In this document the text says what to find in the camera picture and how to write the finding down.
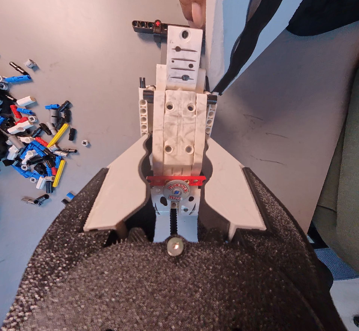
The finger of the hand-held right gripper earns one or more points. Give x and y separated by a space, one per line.
215 36
252 28

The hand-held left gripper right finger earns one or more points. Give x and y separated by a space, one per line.
232 196

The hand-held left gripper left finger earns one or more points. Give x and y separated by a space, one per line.
117 193

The white toy truck model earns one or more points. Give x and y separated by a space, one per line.
179 129

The grey desk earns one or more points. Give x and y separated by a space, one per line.
84 14

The pile of small brick parts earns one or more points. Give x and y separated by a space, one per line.
30 148

